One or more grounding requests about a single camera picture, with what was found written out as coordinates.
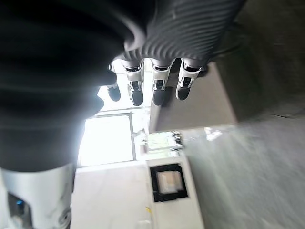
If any white cabinet with black oven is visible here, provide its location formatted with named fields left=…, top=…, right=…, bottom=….
left=70, top=156, right=205, bottom=229

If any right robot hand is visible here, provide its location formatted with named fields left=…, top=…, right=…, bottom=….
left=0, top=0, right=247, bottom=229

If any black built-in oven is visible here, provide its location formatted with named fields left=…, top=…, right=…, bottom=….
left=149, top=163, right=189, bottom=203

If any bright window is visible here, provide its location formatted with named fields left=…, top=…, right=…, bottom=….
left=80, top=114, right=138, bottom=167

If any white countertop with clutter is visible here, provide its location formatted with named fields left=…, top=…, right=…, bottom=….
left=133, top=130, right=185, bottom=159

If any grey wall cabinet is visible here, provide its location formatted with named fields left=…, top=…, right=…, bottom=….
left=149, top=63, right=239, bottom=133

